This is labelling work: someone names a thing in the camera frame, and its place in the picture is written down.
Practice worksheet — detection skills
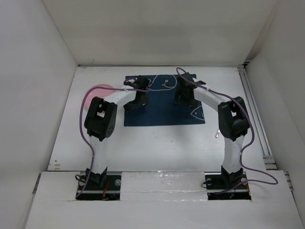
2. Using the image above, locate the pink plastic plate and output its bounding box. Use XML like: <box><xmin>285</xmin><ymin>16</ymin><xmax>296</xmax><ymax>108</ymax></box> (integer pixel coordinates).
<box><xmin>84</xmin><ymin>84</ymin><xmax>115</xmax><ymax>110</ymax></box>

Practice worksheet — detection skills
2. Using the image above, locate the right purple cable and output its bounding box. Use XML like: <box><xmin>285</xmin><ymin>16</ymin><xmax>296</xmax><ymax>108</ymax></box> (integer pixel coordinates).
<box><xmin>175</xmin><ymin>67</ymin><xmax>279</xmax><ymax>194</ymax></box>

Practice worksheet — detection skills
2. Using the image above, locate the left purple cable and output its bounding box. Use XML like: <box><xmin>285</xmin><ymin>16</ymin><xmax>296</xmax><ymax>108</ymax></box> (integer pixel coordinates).
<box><xmin>76</xmin><ymin>86</ymin><xmax>151</xmax><ymax>198</ymax></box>

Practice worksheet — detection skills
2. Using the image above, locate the purple cable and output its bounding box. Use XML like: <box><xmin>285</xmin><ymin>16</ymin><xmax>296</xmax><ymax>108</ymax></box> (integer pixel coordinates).
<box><xmin>76</xmin><ymin>86</ymin><xmax>151</xmax><ymax>198</ymax></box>
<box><xmin>175</xmin><ymin>67</ymin><xmax>279</xmax><ymax>194</ymax></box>

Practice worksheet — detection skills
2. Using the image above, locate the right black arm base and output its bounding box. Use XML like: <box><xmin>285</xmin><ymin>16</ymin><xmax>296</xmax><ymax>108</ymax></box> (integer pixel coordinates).
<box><xmin>201</xmin><ymin>172</ymin><xmax>252</xmax><ymax>200</ymax></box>

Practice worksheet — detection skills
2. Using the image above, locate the aluminium side rail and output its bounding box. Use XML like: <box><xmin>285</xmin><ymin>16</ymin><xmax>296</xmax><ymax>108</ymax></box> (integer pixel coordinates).
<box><xmin>237</xmin><ymin>62</ymin><xmax>294</xmax><ymax>191</ymax></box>

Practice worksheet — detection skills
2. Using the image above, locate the blue whale placemat cloth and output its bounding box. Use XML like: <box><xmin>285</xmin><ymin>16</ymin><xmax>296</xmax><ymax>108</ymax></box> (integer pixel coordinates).
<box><xmin>124</xmin><ymin>74</ymin><xmax>205</xmax><ymax>127</ymax></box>

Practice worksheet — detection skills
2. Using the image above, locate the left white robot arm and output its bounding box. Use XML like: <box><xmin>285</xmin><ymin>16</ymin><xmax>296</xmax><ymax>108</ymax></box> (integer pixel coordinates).
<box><xmin>84</xmin><ymin>76</ymin><xmax>150</xmax><ymax>188</ymax></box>

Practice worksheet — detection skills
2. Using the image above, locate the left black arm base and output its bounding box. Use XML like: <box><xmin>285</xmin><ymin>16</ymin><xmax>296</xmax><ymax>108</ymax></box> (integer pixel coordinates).
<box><xmin>75</xmin><ymin>172</ymin><xmax>122</xmax><ymax>201</ymax></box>

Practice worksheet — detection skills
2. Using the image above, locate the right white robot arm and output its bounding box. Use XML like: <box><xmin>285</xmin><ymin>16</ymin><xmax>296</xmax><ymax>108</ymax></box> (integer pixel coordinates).
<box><xmin>174</xmin><ymin>73</ymin><xmax>250</xmax><ymax>188</ymax></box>

